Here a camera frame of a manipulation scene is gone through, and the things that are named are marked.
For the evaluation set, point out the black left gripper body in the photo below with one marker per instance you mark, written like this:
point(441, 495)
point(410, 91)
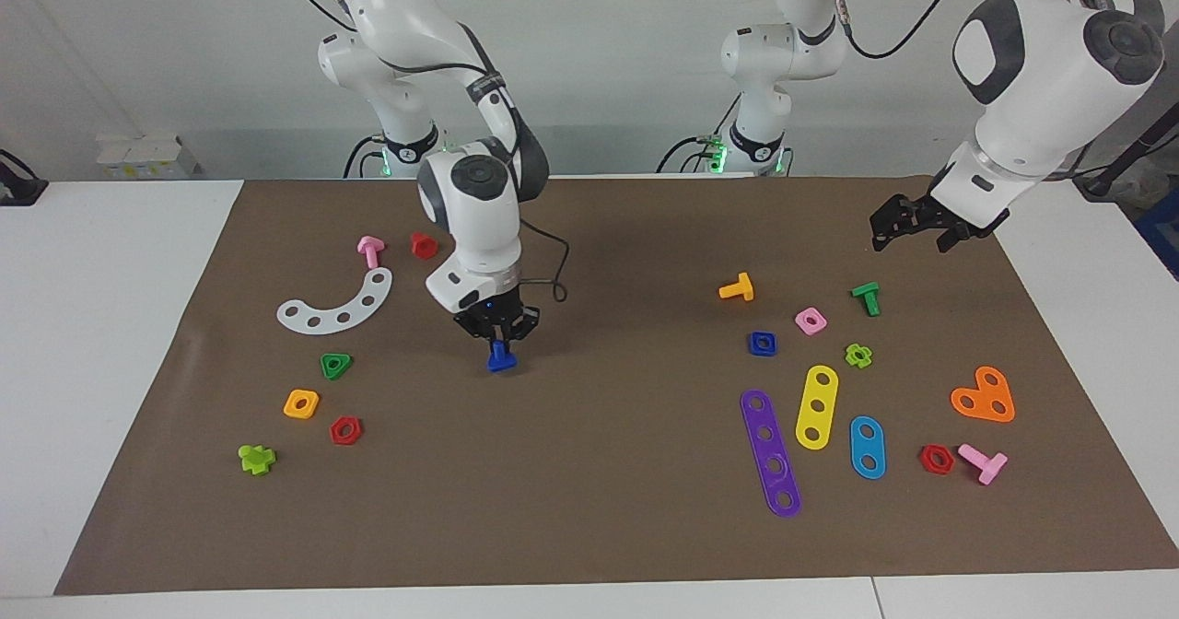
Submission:
point(963, 218)

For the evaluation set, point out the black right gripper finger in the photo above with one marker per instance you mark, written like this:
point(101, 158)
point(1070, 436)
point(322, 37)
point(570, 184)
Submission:
point(486, 333)
point(516, 332)

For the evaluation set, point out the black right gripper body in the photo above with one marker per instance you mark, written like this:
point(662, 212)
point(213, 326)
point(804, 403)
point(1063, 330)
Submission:
point(497, 310)

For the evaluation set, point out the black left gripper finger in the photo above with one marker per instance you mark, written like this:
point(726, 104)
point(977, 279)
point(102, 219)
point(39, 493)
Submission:
point(893, 221)
point(953, 235)

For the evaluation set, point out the blue plastic bolt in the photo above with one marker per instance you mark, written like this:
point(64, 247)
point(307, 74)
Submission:
point(500, 359)

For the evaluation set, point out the blue square nut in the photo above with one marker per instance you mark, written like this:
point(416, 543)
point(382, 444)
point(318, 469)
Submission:
point(772, 350)

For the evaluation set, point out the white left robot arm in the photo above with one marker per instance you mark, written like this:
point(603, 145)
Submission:
point(1032, 94)

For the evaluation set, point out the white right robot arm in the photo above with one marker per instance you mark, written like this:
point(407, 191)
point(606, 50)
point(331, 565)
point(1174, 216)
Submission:
point(470, 223)

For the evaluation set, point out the green plastic bolt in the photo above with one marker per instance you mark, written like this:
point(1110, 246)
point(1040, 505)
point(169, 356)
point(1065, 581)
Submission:
point(868, 298)

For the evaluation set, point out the red plastic bolt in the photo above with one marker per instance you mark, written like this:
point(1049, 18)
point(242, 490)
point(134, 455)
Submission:
point(423, 246)

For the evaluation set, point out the white curved five-hole plate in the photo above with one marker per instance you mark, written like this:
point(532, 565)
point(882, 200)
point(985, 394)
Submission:
point(356, 310)

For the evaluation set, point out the pink square nut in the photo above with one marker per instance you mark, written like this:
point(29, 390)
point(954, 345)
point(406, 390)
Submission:
point(799, 322)

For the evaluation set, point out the lime green flower nut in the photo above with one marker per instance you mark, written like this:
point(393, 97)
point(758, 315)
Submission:
point(866, 358)

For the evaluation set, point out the pink plastic bolt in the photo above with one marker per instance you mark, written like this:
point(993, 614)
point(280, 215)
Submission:
point(370, 251)
point(986, 464)

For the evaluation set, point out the green triangular nut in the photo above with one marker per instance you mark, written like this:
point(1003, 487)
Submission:
point(345, 359)

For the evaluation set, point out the black stand pole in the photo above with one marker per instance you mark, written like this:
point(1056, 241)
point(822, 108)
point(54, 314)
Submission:
point(1105, 177)

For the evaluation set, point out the brown table mat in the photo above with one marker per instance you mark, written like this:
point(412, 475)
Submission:
point(599, 472)

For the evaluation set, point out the red hexagonal nut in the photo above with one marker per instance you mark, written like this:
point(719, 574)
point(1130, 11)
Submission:
point(949, 461)
point(356, 433)

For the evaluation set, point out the orange heart-shaped plate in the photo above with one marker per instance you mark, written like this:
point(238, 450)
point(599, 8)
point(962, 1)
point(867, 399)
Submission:
point(982, 396)

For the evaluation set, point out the yellow-orange plastic bolt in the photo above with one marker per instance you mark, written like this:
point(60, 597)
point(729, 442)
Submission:
point(740, 287)

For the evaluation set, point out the yellow three-hole plate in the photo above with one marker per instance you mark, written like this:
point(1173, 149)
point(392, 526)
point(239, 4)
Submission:
point(819, 394)

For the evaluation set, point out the blue crate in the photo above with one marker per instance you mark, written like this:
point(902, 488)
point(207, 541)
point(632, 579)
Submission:
point(1162, 232)

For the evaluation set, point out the orange square nut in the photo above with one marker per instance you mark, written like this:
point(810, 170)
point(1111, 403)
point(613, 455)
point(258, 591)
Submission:
point(290, 409)

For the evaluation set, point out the blue two-hole plate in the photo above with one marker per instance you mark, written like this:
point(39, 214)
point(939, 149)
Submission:
point(867, 448)

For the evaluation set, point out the purple four-hole plate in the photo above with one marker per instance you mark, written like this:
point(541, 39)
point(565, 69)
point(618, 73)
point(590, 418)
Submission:
point(770, 450)

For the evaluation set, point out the lime green cross bolt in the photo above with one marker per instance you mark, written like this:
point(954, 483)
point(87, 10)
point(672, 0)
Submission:
point(255, 460)

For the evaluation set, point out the white cardboard box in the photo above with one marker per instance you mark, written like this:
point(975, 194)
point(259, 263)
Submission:
point(147, 157)

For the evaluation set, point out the black table clamp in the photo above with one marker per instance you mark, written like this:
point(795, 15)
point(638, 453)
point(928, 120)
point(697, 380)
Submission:
point(18, 191)

